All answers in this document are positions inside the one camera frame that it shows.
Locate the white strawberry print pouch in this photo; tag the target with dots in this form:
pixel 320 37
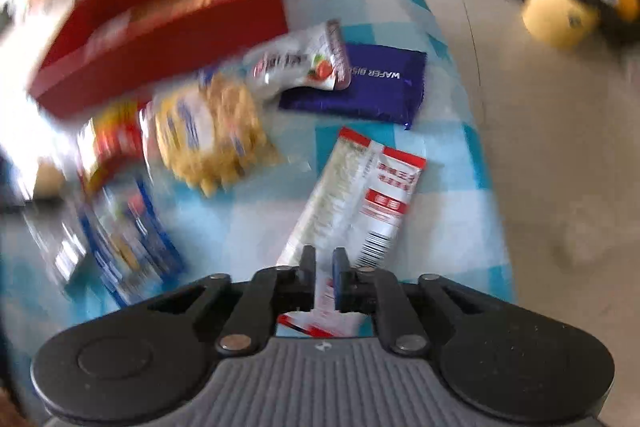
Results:
pixel 295 62

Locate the white and red snack packet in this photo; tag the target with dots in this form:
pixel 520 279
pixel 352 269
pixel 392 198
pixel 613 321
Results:
pixel 360 192

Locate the red cardboard box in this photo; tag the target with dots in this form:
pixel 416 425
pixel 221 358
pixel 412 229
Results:
pixel 150 52

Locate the blue checkered cloth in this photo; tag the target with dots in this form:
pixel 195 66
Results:
pixel 450 207

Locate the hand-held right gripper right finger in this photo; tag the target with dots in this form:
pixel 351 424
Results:
pixel 340 268

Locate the yellow snack packet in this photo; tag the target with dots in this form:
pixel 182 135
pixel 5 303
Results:
pixel 215 132

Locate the golden snack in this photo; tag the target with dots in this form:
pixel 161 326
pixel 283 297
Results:
pixel 110 142

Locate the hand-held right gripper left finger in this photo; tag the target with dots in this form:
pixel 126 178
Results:
pixel 307 264

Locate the blue snack packet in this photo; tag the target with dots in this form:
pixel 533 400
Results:
pixel 135 237

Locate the purple wafer packet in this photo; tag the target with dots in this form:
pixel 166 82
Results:
pixel 380 87

